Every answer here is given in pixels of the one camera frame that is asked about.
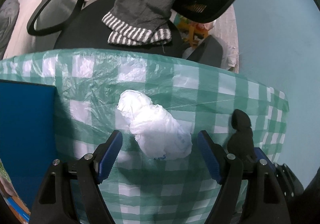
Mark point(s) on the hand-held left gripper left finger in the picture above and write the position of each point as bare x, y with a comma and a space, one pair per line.
110, 156

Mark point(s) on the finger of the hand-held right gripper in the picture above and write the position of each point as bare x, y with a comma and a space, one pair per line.
260, 153

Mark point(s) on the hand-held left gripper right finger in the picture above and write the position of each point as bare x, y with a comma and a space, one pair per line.
208, 156

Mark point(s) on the black sock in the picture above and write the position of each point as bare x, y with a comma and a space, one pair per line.
240, 136

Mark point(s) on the white plastic bag bundle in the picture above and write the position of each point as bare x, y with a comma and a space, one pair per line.
155, 126

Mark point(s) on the cardboard box with blue tape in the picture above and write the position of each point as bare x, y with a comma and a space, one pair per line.
25, 126

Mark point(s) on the green checkered plastic tablecloth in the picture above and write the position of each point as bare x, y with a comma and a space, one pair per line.
200, 89

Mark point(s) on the yellow plastic toy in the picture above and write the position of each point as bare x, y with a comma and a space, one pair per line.
195, 31

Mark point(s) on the black office chair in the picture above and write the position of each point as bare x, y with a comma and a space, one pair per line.
82, 29

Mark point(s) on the white bed comforter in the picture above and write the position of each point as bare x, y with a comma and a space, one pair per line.
20, 29

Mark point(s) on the grey quilted blanket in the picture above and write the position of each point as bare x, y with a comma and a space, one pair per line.
7, 19

